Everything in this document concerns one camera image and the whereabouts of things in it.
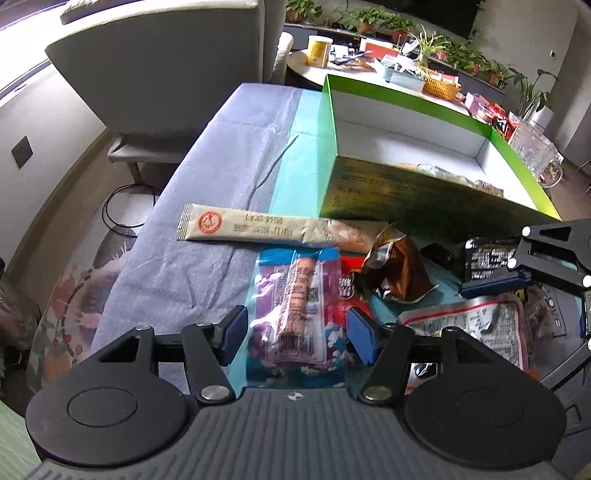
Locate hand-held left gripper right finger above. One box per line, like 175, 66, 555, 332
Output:
346, 306, 498, 404

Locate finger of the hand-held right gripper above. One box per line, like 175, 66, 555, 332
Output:
459, 220, 591, 300
538, 290, 591, 394

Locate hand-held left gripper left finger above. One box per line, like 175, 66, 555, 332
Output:
95, 305, 250, 405

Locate silver red-edged snack packet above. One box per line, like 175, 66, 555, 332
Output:
397, 295, 530, 376

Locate purple blue snack packet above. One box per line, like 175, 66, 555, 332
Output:
245, 247, 348, 389

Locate pink snack roll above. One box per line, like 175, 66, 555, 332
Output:
278, 257, 320, 339

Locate green cardboard box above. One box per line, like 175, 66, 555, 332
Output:
318, 74, 563, 245

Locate black white-print snack packet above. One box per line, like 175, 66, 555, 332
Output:
464, 236, 525, 282

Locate red snack packet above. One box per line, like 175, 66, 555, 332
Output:
338, 256, 376, 326

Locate small dark snack packet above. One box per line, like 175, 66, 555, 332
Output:
421, 244, 459, 274

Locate brown foil snack wrapper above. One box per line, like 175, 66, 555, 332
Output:
360, 223, 440, 304

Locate long beige snack packet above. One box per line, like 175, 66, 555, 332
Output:
175, 203, 389, 256

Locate pile of assorted snack packets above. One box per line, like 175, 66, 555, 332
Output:
394, 161, 505, 198

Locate glass pitcher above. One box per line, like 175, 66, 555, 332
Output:
508, 117, 565, 179

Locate floral rug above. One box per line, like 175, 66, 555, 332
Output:
25, 225, 140, 394

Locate heap of red packets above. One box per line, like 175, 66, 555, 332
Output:
464, 91, 520, 141

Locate blue-grey tablecloth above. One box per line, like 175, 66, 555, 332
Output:
90, 83, 325, 370

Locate teal table runner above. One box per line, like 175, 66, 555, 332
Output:
231, 88, 467, 393

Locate plant in white pot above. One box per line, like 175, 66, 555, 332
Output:
507, 68, 560, 131

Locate wicker basket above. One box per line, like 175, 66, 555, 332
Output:
422, 74, 463, 101

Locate light blue tray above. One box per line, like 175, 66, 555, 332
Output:
373, 59, 426, 93

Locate pale green cloth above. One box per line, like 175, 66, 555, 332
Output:
0, 401, 43, 480

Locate spider plant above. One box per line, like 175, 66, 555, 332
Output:
406, 25, 452, 71

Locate round white table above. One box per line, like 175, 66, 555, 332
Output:
286, 48, 472, 117

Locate grey fabric sofa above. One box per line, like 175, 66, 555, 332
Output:
45, 0, 296, 186

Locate black television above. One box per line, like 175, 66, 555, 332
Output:
369, 0, 479, 38

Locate yellow canister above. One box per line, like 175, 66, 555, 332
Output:
307, 36, 334, 68

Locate row of potted plants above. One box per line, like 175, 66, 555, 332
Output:
284, 0, 514, 85

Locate black floor cable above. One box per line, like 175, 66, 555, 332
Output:
102, 183, 163, 237

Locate dark wall socket plate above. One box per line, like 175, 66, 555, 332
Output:
11, 136, 34, 169

